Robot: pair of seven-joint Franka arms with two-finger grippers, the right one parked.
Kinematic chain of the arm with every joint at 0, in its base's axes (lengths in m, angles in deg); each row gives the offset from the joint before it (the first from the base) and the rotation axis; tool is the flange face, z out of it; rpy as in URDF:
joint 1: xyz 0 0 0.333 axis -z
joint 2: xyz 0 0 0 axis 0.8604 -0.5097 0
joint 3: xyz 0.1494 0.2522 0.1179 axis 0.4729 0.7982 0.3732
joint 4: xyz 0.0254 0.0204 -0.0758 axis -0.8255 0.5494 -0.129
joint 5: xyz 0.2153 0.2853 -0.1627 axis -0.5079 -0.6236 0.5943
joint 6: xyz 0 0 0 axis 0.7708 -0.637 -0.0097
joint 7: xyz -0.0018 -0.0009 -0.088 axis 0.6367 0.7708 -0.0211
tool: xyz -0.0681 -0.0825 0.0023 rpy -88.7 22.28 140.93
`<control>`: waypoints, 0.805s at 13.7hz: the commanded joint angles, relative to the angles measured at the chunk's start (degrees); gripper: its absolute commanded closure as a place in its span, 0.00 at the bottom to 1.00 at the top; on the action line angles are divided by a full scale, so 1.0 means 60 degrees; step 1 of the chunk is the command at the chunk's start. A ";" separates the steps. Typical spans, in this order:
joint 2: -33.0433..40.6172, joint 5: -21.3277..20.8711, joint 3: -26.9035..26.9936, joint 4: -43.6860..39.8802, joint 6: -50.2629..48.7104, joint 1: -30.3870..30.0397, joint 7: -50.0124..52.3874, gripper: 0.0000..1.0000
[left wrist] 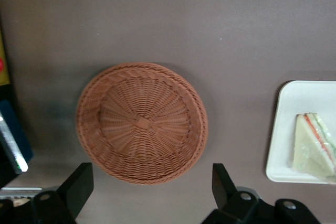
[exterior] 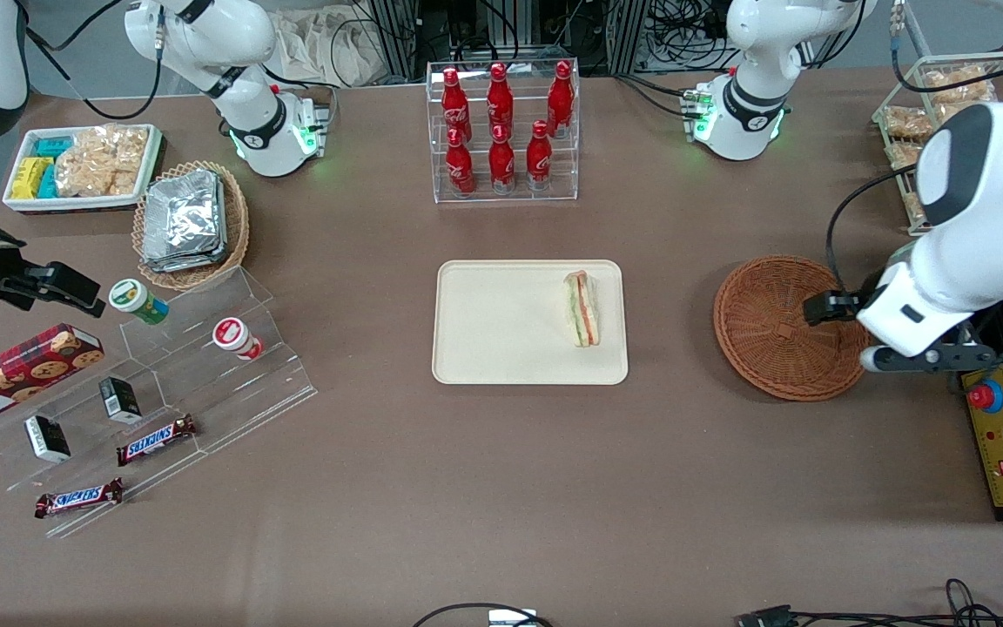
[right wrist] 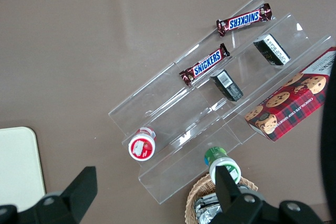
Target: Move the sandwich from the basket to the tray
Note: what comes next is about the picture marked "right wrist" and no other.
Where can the Snickers chocolate bar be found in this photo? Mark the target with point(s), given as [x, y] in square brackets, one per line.
[244, 19]
[206, 64]

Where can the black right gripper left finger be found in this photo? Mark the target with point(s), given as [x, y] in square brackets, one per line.
[78, 192]

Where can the red lidded cup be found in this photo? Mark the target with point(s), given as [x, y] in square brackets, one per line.
[141, 148]

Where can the small black box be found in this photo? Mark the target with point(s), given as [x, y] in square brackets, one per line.
[273, 49]
[227, 86]

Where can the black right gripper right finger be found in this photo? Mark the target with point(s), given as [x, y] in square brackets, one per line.
[233, 200]

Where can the green lidded cup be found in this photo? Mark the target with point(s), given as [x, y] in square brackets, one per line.
[218, 155]

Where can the clear acrylic stepped stand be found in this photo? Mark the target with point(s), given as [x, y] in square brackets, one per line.
[183, 119]

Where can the silver foil packet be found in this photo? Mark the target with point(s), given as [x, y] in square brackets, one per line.
[207, 208]

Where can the oval tan wicker basket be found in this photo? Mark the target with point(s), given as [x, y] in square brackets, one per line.
[195, 192]

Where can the red tartan cookie box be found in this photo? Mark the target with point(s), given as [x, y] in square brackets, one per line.
[288, 103]

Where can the beige plastic tray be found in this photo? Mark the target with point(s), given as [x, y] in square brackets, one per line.
[15, 161]

